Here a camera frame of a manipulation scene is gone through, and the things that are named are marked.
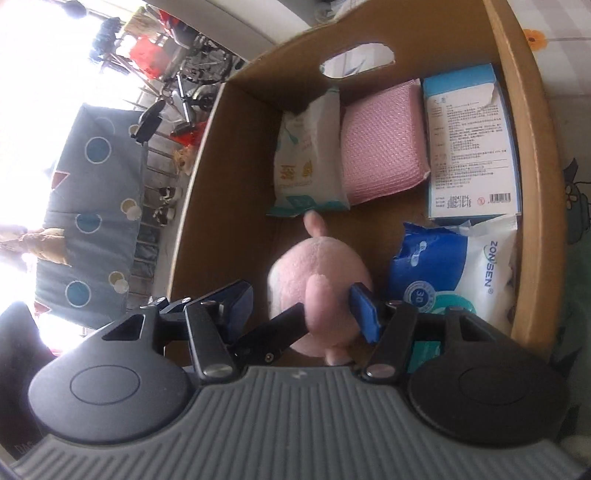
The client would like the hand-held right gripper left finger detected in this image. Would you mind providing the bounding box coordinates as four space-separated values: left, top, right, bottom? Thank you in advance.
100 278 254 378

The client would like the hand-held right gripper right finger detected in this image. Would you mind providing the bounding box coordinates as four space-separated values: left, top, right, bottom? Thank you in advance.
349 283 513 383

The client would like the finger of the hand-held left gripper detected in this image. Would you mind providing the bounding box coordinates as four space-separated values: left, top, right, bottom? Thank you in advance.
233 305 309 367

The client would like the pink plush toy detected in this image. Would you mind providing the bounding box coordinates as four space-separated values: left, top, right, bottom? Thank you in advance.
268 210 376 365

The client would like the cardboard box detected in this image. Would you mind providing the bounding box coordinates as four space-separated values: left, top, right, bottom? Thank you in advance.
168 0 566 365

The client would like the pink textured cloth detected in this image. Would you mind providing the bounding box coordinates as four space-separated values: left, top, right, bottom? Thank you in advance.
341 79 431 206

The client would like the blue white wipes pack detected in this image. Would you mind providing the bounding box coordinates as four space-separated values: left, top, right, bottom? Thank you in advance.
388 215 520 370

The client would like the white wet wipes pack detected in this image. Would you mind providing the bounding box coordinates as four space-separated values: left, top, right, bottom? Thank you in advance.
266 88 350 219

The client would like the grey quilt with circles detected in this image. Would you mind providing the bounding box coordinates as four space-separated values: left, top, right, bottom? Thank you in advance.
34 104 151 330

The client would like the blue white paper box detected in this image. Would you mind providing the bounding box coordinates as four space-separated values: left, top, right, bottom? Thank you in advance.
422 63 525 220

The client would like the bicycle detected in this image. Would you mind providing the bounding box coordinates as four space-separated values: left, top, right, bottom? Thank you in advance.
134 41 247 144

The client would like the blue hanging garment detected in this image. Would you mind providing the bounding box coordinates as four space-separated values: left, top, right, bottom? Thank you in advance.
90 18 123 52

